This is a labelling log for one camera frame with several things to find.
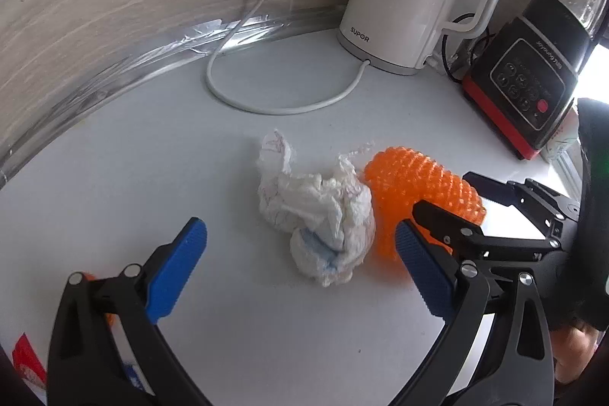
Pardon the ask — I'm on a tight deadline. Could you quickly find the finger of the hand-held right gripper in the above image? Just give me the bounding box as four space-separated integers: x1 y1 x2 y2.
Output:
462 171 567 221
413 201 486 259

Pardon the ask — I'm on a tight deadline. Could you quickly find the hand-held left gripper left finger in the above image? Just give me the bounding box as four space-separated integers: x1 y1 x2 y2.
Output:
46 217 215 406

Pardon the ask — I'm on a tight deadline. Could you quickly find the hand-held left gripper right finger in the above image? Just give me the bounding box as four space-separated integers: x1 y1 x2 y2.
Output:
390 220 557 406

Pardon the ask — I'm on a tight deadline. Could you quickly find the orange spiky fruit net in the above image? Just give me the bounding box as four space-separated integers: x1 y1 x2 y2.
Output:
364 146 488 266

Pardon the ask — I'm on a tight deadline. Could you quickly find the orange peel piece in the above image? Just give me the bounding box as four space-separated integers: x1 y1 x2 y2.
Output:
81 272 117 327

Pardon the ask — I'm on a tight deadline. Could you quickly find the white tissue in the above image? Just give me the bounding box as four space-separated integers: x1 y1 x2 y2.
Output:
255 129 376 289

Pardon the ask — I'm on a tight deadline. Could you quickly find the red packet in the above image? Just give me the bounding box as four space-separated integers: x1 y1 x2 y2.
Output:
12 332 48 383

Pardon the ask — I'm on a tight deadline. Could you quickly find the person's right hand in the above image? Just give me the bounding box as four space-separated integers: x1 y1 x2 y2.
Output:
553 323 603 384

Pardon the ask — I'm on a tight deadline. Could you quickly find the pale green cup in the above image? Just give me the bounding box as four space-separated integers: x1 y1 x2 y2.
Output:
540 116 579 164

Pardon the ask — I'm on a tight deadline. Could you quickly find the red and black blender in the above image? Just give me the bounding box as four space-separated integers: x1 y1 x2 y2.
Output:
461 0 609 162

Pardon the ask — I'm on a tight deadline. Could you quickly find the black power cable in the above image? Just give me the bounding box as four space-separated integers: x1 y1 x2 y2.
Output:
440 13 496 83

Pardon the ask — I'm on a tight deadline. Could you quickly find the white power cable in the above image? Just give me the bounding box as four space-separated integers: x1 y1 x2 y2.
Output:
176 0 372 116

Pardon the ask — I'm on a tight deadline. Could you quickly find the clear wall sealing strip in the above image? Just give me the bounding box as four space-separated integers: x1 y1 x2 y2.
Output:
0 4 348 183

